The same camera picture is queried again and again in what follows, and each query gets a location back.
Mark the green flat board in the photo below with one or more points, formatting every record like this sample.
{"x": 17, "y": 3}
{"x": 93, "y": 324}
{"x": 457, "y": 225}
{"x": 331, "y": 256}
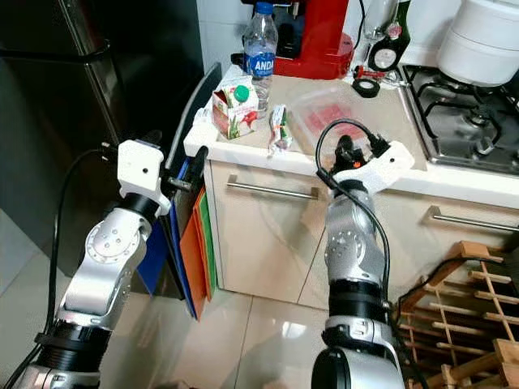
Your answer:
{"x": 211, "y": 243}

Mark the red white green-cap carton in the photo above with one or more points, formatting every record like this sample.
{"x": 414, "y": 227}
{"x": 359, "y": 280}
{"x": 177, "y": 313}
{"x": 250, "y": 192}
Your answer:
{"x": 235, "y": 113}

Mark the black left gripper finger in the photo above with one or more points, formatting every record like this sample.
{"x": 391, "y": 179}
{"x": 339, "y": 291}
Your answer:
{"x": 199, "y": 166}
{"x": 153, "y": 138}

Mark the dark grey flat tray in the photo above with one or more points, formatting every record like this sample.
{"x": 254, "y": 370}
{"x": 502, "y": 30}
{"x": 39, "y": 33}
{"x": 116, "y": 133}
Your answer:
{"x": 195, "y": 101}

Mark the beige kitchen cabinet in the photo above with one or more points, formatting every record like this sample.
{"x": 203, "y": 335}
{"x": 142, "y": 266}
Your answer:
{"x": 263, "y": 243}

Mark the clear blue-label water bottle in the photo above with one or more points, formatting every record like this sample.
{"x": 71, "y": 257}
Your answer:
{"x": 261, "y": 61}

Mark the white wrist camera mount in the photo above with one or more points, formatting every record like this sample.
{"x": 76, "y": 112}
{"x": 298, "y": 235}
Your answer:
{"x": 142, "y": 170}
{"x": 385, "y": 166}

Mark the blue flat board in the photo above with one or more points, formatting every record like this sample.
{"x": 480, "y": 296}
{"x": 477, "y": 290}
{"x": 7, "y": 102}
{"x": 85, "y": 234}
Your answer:
{"x": 154, "y": 259}

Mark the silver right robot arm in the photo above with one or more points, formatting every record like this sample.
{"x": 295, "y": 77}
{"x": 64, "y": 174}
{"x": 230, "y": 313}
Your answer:
{"x": 353, "y": 243}

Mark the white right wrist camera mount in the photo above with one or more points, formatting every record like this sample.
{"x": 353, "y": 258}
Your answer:
{"x": 385, "y": 166}

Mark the dark bottle with round label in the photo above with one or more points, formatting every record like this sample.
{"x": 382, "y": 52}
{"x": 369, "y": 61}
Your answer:
{"x": 388, "y": 55}

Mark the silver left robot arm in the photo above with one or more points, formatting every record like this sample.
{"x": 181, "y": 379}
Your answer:
{"x": 101, "y": 267}

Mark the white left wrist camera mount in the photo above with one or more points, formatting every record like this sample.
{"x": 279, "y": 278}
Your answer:
{"x": 142, "y": 170}

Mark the wooden slatted rack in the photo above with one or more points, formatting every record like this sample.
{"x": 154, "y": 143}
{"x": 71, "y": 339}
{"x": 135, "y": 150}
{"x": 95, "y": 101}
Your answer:
{"x": 466, "y": 324}

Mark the clear wine glass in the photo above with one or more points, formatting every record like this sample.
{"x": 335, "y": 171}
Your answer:
{"x": 375, "y": 18}

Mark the dark steel tall fridge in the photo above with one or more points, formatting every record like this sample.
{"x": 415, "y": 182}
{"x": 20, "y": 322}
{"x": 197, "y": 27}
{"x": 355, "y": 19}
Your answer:
{"x": 49, "y": 121}

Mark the small white snack packet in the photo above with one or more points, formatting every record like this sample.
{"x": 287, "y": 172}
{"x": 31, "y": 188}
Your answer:
{"x": 280, "y": 130}

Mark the white round pot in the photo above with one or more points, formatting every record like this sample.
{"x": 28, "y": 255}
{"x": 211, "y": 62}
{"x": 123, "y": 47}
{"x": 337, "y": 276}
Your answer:
{"x": 482, "y": 44}

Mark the steel gas stove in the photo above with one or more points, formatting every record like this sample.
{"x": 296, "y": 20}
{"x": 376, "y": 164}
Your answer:
{"x": 466, "y": 121}

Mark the red coffee machine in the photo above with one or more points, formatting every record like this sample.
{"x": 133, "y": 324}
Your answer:
{"x": 324, "y": 40}

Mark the orange flat board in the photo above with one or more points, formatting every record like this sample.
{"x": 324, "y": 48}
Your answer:
{"x": 195, "y": 251}

